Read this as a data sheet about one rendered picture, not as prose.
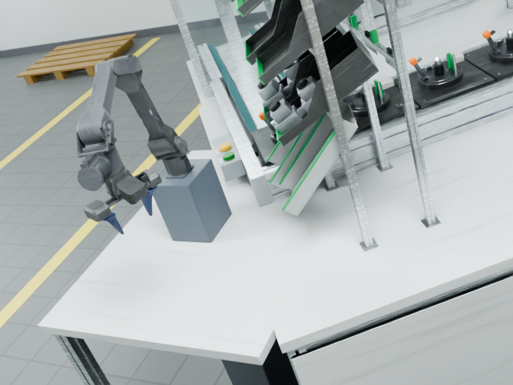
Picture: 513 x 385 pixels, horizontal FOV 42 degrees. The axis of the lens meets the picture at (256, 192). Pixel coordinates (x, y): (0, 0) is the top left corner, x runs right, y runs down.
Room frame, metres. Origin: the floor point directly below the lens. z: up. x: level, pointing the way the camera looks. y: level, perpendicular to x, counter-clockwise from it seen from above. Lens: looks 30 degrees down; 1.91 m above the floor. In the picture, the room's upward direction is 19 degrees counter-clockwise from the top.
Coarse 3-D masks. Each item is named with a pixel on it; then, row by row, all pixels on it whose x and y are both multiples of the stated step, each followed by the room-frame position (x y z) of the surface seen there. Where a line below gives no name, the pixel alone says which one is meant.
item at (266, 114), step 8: (336, 32) 1.52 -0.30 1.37; (344, 32) 1.60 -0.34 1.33; (328, 40) 1.53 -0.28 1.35; (304, 56) 1.66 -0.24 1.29; (312, 56) 1.53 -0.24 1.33; (304, 64) 1.54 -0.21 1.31; (304, 72) 1.54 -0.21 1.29; (296, 80) 1.54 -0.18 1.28; (296, 88) 1.54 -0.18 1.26; (288, 96) 1.54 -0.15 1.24; (296, 96) 1.54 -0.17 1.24; (264, 112) 1.57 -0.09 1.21; (272, 120) 1.55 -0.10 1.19
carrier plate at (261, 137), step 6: (252, 132) 1.99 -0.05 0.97; (258, 132) 1.98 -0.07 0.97; (264, 132) 1.96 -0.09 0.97; (258, 138) 1.93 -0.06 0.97; (264, 138) 1.92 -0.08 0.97; (270, 138) 1.90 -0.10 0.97; (258, 144) 1.89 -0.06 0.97; (264, 144) 1.88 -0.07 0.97; (270, 144) 1.86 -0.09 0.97; (264, 150) 1.84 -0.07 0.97; (270, 150) 1.82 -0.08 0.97; (264, 156) 1.80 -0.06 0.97; (264, 162) 1.78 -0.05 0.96; (270, 162) 1.76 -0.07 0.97
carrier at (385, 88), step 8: (376, 80) 1.84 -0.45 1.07; (384, 80) 1.99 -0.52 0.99; (392, 80) 1.97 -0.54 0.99; (376, 88) 1.90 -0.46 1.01; (384, 88) 1.97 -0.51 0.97; (392, 88) 1.96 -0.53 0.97; (352, 96) 2.00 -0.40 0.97; (360, 96) 1.94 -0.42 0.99; (376, 96) 1.90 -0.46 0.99; (384, 96) 1.88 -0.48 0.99; (392, 96) 1.90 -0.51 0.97; (400, 96) 1.88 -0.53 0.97; (352, 104) 1.88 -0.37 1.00; (360, 104) 1.88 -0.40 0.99; (376, 104) 1.85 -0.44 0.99; (384, 104) 1.83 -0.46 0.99; (392, 104) 1.85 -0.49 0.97; (360, 112) 1.84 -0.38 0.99; (384, 112) 1.82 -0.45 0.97; (392, 112) 1.80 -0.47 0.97; (400, 112) 1.78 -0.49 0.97; (360, 120) 1.82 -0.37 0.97; (368, 120) 1.80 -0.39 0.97; (384, 120) 1.77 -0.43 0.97; (360, 128) 1.77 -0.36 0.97
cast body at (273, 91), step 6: (258, 84) 1.63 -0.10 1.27; (270, 84) 1.59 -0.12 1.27; (276, 84) 1.61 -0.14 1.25; (282, 84) 1.63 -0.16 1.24; (264, 90) 1.60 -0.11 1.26; (270, 90) 1.59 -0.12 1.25; (276, 90) 1.59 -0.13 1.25; (282, 90) 1.60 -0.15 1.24; (288, 90) 1.60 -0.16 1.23; (264, 96) 1.60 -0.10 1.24; (270, 96) 1.60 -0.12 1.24; (276, 96) 1.59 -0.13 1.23; (282, 96) 1.59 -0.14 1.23; (264, 102) 1.60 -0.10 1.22; (270, 102) 1.60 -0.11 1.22
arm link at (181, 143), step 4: (176, 136) 1.68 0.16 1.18; (176, 140) 1.67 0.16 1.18; (180, 140) 1.68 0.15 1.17; (184, 140) 1.71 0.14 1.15; (176, 144) 1.66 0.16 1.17; (180, 144) 1.67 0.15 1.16; (184, 144) 1.69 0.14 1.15; (180, 148) 1.67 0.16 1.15; (184, 148) 1.69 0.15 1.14; (180, 152) 1.67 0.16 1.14; (184, 152) 1.68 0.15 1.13; (164, 156) 1.70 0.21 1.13; (168, 156) 1.69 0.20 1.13; (172, 156) 1.69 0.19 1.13; (176, 156) 1.68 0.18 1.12
